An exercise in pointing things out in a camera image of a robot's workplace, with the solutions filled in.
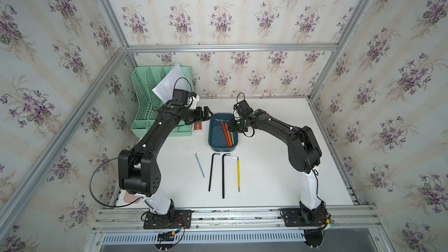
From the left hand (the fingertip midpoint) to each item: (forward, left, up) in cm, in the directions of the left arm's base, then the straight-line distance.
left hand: (207, 116), depth 85 cm
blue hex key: (-16, +5, -21) cm, 26 cm away
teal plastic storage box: (-2, -5, -20) cm, 21 cm away
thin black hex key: (-19, -2, -20) cm, 28 cm away
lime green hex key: (-2, -14, -19) cm, 23 cm away
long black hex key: (-11, -8, -20) cm, 24 cm away
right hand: (+1, -12, -12) cm, 17 cm away
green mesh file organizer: (+24, +36, +4) cm, 43 cm away
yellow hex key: (-20, -16, -21) cm, 33 cm away
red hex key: (+4, -9, -19) cm, 21 cm away
